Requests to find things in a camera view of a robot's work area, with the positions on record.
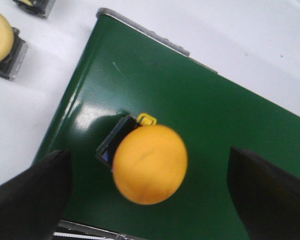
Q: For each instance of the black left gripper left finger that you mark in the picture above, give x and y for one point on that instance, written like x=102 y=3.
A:
x=33 y=202

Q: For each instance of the steel conveyor end plate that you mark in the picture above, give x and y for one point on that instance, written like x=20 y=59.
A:
x=69 y=230

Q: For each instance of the green conveyor belt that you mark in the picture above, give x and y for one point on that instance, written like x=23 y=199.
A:
x=123 y=71

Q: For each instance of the aluminium conveyor side rail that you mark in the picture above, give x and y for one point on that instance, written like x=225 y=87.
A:
x=145 y=30

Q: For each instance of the yellow push button switch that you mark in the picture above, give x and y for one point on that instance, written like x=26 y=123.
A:
x=39 y=8
x=12 y=50
x=148 y=160

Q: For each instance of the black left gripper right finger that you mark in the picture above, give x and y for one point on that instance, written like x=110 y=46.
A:
x=266 y=197

